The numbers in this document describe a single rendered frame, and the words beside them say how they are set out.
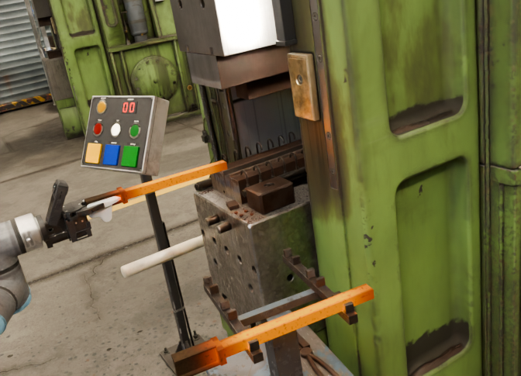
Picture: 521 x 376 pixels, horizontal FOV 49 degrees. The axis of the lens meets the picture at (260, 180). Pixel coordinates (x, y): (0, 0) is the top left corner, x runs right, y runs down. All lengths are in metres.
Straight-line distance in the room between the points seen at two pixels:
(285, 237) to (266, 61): 0.51
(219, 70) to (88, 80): 5.12
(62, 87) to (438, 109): 5.62
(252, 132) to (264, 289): 0.59
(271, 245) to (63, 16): 5.19
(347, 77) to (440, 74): 0.35
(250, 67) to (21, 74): 8.16
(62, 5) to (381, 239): 5.48
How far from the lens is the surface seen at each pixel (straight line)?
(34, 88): 9.73
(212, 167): 1.62
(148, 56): 6.67
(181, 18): 1.76
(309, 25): 1.45
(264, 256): 1.65
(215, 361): 1.14
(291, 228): 1.67
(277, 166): 1.77
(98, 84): 6.70
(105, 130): 2.23
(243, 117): 1.97
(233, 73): 1.64
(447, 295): 1.91
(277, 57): 1.71
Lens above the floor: 1.59
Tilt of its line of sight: 21 degrees down
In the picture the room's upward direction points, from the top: 9 degrees counter-clockwise
